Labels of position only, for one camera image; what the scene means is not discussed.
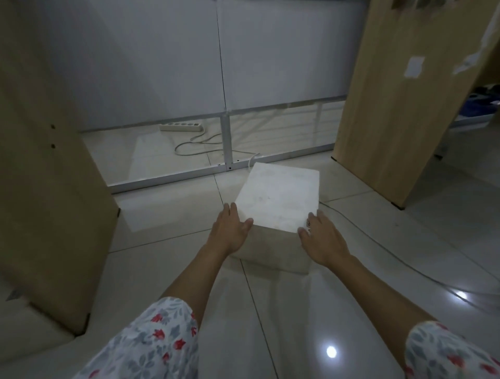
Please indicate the person's left hand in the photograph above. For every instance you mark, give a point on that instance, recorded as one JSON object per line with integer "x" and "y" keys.
{"x": 226, "y": 234}

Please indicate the white metal partition frame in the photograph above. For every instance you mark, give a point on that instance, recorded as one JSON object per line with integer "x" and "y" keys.
{"x": 226, "y": 140}

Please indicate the white power strip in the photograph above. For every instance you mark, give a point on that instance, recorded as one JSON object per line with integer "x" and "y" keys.
{"x": 181, "y": 126}

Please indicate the floral left sleeve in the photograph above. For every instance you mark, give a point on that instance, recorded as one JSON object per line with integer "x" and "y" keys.
{"x": 152, "y": 343}

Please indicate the person's left forearm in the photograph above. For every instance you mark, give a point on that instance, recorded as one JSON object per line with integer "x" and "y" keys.
{"x": 195, "y": 281}

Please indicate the person's left thumb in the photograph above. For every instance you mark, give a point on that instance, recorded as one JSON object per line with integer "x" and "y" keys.
{"x": 246, "y": 227}

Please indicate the person's right hand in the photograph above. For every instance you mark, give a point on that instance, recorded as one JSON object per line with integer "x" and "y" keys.
{"x": 326, "y": 242}

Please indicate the square white paper label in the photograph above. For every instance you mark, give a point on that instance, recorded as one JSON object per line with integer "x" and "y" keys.
{"x": 414, "y": 67}

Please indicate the person's right thumb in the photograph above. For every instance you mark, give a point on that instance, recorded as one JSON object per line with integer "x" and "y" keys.
{"x": 304, "y": 237}

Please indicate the floral sleeve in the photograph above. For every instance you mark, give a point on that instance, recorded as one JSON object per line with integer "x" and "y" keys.
{"x": 449, "y": 355}
{"x": 152, "y": 343}

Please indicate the plain wooden cabinet panel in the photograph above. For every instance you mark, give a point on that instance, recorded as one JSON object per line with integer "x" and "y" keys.
{"x": 47, "y": 175}

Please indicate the wooden cabinet panel with labels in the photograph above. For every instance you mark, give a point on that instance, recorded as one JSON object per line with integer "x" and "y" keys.
{"x": 398, "y": 117}

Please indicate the torn white paper label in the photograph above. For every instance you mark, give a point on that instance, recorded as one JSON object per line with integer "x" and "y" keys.
{"x": 467, "y": 63}

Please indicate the white foam box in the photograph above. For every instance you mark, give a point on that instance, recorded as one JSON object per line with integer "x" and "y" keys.
{"x": 279, "y": 195}

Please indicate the blue plastic item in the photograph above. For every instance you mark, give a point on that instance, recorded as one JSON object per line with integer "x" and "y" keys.
{"x": 478, "y": 107}

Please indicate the person's right forearm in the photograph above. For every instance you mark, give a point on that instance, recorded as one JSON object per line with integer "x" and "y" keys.
{"x": 382, "y": 300}

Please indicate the floral right sleeve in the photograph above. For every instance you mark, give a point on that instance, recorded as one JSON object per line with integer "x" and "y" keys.
{"x": 449, "y": 355}

